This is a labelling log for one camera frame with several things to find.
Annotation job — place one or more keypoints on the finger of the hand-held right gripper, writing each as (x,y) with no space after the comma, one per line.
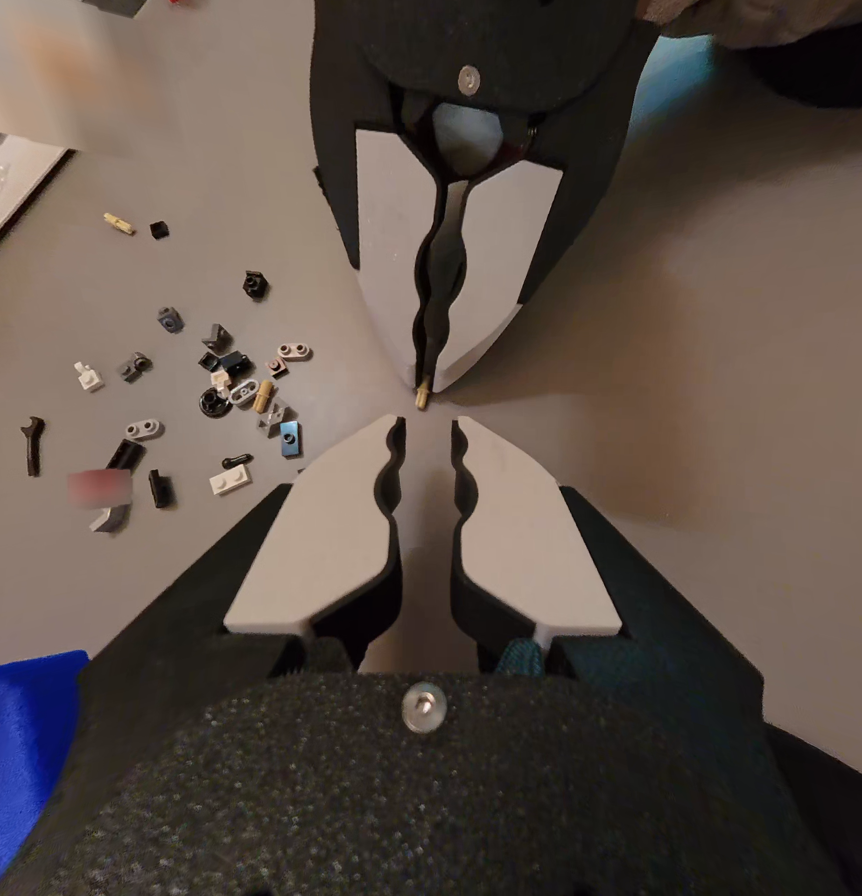
(504,245)
(389,231)

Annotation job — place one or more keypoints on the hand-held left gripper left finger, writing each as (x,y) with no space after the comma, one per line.
(312,553)

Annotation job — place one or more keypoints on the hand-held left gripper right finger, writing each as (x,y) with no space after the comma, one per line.
(536,553)

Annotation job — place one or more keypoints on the tan toy connector pin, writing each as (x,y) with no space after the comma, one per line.
(422,395)

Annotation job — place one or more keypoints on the blue plastic bin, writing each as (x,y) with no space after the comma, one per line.
(18,735)

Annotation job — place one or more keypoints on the person's right forearm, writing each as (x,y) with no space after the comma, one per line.
(788,21)

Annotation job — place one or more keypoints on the grey desk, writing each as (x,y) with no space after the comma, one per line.
(683,350)

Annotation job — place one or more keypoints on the scattered small toy bricks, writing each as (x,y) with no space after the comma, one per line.
(228,481)

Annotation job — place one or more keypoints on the black mesh wrist rest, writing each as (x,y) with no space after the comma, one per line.
(823,77)

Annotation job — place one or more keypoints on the person's black trousers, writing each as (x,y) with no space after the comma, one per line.
(844,826)

